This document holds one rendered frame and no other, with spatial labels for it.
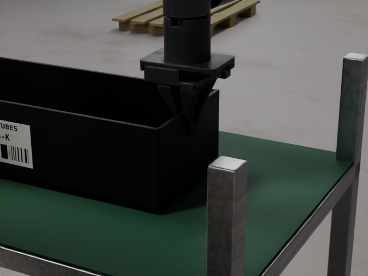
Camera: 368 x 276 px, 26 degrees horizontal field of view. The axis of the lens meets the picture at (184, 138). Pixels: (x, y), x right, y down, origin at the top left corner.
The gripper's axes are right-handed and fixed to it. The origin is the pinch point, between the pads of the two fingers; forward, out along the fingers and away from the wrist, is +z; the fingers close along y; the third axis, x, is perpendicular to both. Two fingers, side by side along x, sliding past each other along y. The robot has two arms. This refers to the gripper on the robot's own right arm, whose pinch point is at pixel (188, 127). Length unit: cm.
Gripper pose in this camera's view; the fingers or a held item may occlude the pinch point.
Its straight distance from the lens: 100.9
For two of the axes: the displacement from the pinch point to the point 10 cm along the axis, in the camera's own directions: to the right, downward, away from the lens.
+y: -8.9, -1.5, 4.2
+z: 0.1, 9.3, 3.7
